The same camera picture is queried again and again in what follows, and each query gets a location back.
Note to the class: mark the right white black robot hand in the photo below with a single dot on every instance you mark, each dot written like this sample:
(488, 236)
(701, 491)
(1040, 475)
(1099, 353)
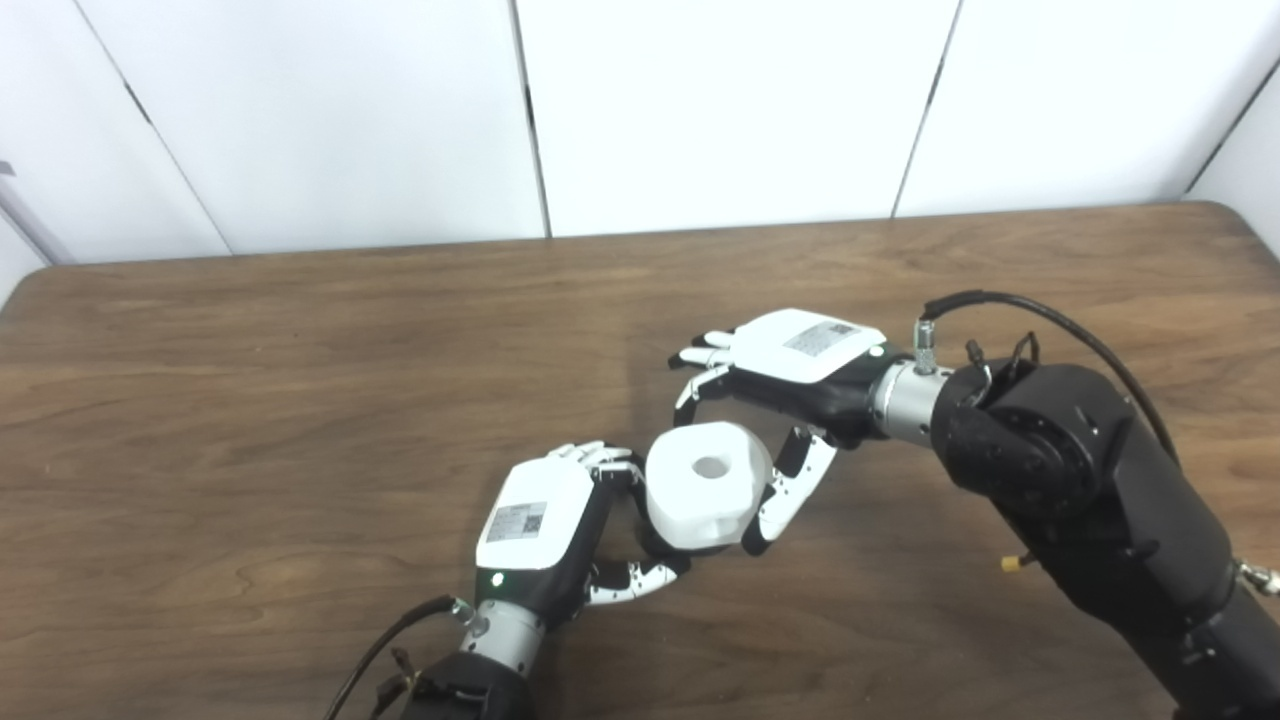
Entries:
(810, 355)

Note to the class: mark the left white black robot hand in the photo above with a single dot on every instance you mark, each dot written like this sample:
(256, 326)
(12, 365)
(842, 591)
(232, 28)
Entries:
(535, 520)

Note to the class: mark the round white piece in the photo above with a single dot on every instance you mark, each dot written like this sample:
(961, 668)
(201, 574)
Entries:
(700, 505)

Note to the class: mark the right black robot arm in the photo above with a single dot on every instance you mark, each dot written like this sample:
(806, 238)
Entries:
(1100, 500)

